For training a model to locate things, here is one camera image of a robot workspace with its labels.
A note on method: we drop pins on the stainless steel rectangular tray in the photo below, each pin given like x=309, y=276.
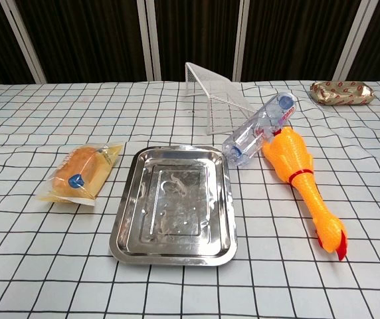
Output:
x=175, y=206

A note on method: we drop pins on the packaged yellow bread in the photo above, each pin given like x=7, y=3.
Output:
x=77, y=172

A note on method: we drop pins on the clear plastic water bottle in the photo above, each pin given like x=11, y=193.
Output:
x=259, y=129

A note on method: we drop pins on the orange rubber chicken toy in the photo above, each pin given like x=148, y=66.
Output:
x=304, y=186

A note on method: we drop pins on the gold red printed snack package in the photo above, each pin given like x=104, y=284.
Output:
x=341, y=93

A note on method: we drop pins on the white black grid tablecloth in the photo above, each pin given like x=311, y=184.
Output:
x=44, y=266

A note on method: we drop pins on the dark folding screen with white frame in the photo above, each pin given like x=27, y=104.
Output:
x=90, y=36

